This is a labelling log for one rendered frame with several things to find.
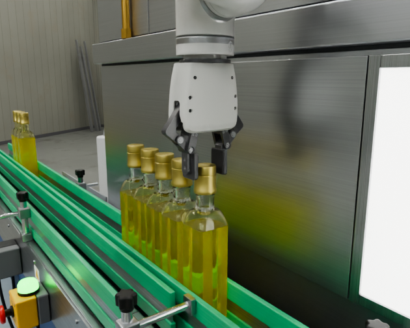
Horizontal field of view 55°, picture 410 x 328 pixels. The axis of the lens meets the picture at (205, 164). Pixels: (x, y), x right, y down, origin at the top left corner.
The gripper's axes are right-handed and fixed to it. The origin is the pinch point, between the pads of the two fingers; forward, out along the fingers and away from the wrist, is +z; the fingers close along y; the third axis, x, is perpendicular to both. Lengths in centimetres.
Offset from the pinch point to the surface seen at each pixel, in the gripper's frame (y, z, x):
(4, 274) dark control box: 20, 39, -65
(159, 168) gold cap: 1.7, 2.5, -10.8
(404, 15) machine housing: -12.4, -20.1, 22.3
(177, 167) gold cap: 1.8, 1.2, -4.9
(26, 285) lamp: 19, 31, -39
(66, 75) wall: -323, -22, -1047
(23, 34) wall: -208, -113, -977
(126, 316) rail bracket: 15.6, 18.3, 3.2
